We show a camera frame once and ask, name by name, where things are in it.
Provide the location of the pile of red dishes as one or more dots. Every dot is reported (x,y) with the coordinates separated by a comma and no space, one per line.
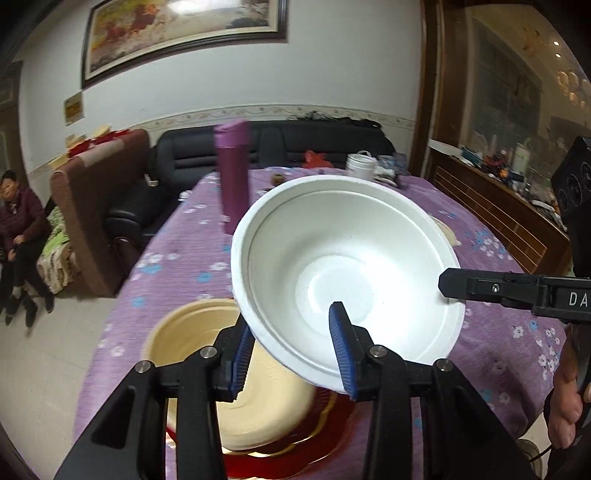
(104,138)

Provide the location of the white plastic jar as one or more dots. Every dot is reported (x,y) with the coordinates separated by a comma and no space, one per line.
(361,165)

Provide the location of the purple floral tablecloth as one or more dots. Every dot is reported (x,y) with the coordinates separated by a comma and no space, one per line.
(184,258)

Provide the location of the beige disposable bowl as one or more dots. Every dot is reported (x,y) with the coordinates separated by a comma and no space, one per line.
(194,332)
(450,235)

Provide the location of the white disposable bowl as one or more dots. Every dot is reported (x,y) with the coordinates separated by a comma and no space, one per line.
(300,240)

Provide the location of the red plastic bag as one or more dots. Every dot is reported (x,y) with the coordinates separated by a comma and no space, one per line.
(316,160)

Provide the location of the black leather sofa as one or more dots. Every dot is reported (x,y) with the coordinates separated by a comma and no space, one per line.
(194,152)

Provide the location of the brown wooden door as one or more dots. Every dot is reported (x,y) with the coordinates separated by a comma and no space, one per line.
(9,120)

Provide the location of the purple thermos bottle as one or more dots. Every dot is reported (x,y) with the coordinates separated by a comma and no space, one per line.
(233,184)

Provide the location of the floral patterned blanket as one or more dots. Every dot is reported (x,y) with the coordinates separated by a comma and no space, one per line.
(55,249)

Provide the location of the yellow wall plaque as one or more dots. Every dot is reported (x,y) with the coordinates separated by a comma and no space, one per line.
(74,108)

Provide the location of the framed wall painting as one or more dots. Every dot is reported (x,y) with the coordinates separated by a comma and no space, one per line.
(184,32)

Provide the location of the person's right hand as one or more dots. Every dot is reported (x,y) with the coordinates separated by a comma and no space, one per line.
(565,406)

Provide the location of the wooden cabinet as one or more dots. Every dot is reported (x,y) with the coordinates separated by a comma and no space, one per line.
(498,207)

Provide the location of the large red plate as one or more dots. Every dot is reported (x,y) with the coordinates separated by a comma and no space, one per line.
(300,454)

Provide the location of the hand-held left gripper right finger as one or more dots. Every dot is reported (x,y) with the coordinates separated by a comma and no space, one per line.
(341,341)

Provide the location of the wooden framed glass partition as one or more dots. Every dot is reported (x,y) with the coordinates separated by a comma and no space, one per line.
(498,83)

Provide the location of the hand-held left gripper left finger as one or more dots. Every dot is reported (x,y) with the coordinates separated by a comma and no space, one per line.
(242,364)

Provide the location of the brown armchair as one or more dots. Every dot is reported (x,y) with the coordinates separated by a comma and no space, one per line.
(92,207)

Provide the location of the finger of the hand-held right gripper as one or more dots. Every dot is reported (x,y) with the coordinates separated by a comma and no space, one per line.
(489,286)

